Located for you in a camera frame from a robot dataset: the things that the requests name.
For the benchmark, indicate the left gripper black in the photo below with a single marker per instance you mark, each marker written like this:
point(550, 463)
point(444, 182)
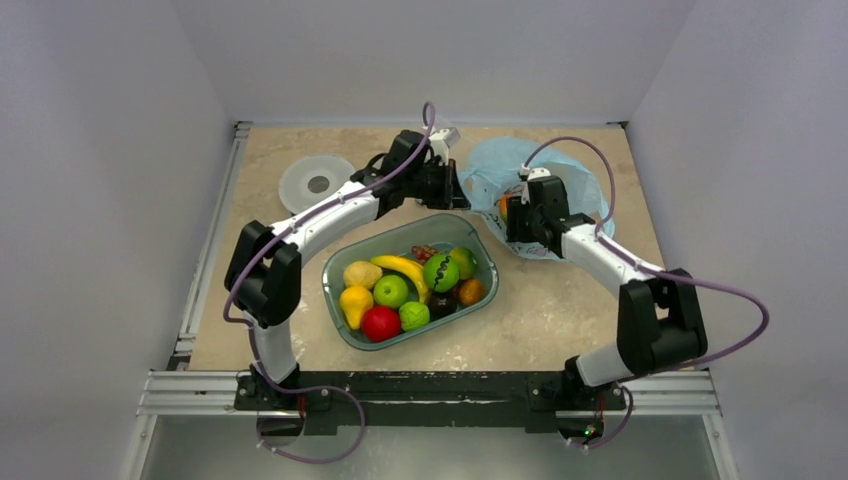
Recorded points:
point(451, 195)

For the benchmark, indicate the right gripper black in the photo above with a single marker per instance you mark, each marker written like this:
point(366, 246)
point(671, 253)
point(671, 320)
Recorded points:
point(515, 221)

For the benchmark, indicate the light blue plastic bag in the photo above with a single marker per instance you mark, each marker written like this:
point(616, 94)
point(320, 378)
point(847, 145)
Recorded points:
point(493, 172)

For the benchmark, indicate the orange fake fruit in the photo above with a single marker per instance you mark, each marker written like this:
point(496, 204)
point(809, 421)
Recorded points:
point(470, 292)

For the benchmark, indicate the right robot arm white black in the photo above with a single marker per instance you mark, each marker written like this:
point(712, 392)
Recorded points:
point(659, 320)

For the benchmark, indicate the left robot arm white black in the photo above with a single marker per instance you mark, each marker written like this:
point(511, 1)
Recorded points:
point(264, 277)

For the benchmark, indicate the orange fake peach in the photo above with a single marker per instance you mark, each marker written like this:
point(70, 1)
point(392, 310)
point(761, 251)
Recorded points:
point(504, 204)

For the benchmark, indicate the red fake grapes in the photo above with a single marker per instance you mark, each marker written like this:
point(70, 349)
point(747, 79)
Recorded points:
point(424, 253)

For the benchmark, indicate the green yellow fake mango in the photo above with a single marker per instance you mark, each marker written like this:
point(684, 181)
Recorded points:
point(465, 261)

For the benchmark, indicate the yellow fake banana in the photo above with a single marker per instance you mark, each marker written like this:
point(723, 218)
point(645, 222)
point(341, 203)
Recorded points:
point(409, 268)

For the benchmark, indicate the green fake apple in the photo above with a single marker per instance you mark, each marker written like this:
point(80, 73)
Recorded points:
point(390, 291)

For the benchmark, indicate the pale yellow fake lemon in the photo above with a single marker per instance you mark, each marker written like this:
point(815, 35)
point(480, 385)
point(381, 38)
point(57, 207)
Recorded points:
point(363, 274)

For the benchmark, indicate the dark purple fake plum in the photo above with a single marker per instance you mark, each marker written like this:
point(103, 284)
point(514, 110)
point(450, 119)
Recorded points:
point(441, 305)

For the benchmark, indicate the green fake cabbage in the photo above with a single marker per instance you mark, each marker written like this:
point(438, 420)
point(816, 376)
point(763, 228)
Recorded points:
point(413, 315)

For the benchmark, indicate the yellow fake pear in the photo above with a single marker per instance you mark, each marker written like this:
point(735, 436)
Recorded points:
point(354, 302)

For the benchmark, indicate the red fake apple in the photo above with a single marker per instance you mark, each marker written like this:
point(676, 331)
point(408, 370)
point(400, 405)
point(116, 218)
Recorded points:
point(380, 324)

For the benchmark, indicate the white filament spool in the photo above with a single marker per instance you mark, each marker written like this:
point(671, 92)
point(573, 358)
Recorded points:
point(312, 179)

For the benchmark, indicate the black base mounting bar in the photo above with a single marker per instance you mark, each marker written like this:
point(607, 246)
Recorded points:
point(534, 401)

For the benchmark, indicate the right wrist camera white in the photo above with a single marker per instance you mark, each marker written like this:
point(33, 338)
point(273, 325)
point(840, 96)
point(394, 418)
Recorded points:
point(526, 175)

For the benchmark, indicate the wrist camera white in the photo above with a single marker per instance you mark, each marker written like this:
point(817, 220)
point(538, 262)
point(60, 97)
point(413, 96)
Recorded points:
point(526, 175)
point(441, 141)

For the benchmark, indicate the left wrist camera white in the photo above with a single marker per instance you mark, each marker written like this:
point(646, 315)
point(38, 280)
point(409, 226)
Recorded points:
point(441, 141)

